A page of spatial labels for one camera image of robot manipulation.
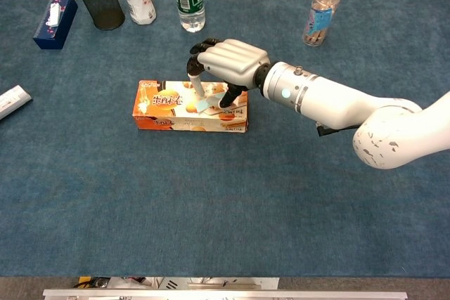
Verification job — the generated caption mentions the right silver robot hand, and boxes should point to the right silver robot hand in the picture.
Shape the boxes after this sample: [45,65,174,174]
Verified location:
[186,37,272,110]

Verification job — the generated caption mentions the orange snack box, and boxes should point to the orange snack box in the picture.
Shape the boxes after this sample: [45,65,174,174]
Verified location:
[131,79,250,133]

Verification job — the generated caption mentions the clear plastic jar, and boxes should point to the clear plastic jar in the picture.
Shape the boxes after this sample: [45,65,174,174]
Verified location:
[302,0,341,48]

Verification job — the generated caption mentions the dark blue tissue box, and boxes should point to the dark blue tissue box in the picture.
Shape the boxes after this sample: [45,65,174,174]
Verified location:
[32,0,79,51]

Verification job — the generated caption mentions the blue felt table mat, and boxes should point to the blue felt table mat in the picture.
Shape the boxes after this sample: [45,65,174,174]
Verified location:
[0,0,450,278]

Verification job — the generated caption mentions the black mesh pen holder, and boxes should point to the black mesh pen holder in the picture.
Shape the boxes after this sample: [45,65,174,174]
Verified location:
[74,0,126,31]

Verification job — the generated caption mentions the white flat object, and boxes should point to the white flat object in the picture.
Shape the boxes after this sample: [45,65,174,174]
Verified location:
[0,84,33,122]

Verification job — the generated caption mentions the aluminium extrusion rail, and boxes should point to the aluminium extrusion rail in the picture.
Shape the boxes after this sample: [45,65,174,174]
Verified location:
[42,288,409,300]

